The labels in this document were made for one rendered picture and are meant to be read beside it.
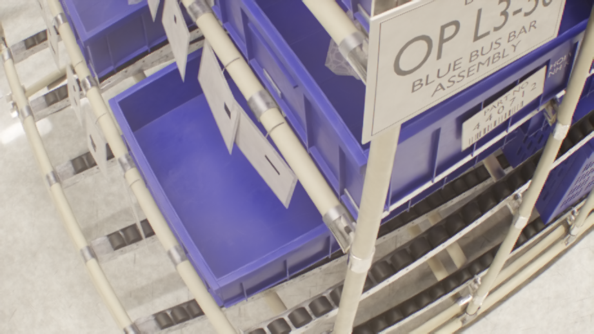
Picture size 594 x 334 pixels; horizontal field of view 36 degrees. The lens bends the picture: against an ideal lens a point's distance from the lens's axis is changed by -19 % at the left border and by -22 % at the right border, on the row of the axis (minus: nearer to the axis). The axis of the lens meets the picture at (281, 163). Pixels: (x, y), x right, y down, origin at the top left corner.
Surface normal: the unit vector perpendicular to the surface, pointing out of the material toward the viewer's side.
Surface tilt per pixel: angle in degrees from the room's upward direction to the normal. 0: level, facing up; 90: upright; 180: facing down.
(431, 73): 90
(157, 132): 3
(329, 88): 5
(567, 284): 0
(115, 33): 90
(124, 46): 90
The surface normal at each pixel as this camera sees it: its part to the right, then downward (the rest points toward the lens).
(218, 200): -0.04, -0.44
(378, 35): 0.50, 0.77
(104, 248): 0.17, -0.53
